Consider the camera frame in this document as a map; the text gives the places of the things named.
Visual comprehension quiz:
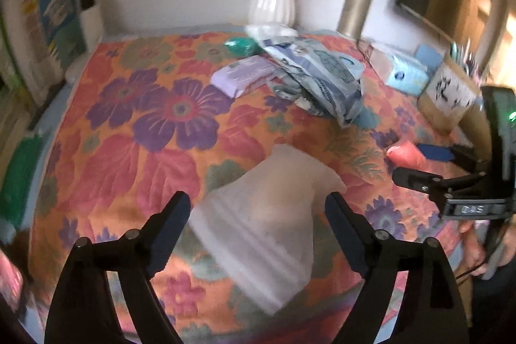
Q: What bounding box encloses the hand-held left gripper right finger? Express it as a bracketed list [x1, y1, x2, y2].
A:
[324, 192, 470, 344]

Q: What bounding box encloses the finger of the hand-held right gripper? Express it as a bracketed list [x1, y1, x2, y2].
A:
[417, 143, 490, 172]
[392, 167, 490, 203]

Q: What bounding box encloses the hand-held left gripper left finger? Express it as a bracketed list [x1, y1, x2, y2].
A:
[44, 191, 191, 344]

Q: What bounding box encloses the red small object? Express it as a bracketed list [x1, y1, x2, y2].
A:
[386, 140, 426, 168]

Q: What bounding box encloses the translucent white plastic bag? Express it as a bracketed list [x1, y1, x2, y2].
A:
[189, 143, 347, 316]

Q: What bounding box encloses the person's right hand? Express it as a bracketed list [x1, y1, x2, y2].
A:
[459, 218, 489, 275]

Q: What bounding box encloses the bamboo pen holder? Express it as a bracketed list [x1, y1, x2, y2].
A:
[417, 50, 484, 135]

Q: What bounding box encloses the floral orange blanket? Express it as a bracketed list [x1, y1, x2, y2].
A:
[26, 25, 484, 340]

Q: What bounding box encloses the blue tissue pack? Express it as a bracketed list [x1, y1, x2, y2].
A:
[369, 42, 430, 93]

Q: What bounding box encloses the bunch of pens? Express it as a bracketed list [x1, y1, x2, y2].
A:
[447, 40, 480, 74]

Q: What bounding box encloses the blue patterned plastic bag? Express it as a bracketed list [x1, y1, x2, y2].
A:
[262, 38, 365, 127]

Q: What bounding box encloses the gold thermos bottle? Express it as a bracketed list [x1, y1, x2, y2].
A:
[336, 0, 377, 40]

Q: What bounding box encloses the purple wet wipes pack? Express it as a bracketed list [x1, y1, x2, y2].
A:
[210, 55, 277, 98]

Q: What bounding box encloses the green packet in clear wrap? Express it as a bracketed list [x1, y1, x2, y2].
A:
[223, 37, 259, 56]

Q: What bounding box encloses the crumpled white plastic wrap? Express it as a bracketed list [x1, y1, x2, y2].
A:
[245, 24, 299, 43]

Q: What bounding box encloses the row of upright books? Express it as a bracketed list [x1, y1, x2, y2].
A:
[0, 0, 87, 107]

